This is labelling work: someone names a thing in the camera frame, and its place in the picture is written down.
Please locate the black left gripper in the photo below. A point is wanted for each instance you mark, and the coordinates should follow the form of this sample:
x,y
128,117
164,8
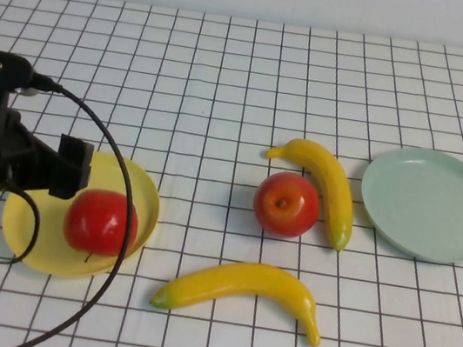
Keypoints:
x,y
18,157

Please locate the red apple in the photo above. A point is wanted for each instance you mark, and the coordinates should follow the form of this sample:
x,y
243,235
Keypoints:
x,y
91,222
285,208

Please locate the yellow banana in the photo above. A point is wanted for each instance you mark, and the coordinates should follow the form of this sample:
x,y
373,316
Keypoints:
x,y
241,280
334,190

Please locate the yellow round plate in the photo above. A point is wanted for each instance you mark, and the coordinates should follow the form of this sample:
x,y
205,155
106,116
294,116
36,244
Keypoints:
x,y
55,256

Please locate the pale green round plate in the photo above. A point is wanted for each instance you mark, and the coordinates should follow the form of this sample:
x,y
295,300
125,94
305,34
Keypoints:
x,y
429,205

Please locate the white grid tablecloth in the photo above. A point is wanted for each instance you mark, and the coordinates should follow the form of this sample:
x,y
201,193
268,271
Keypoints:
x,y
273,79

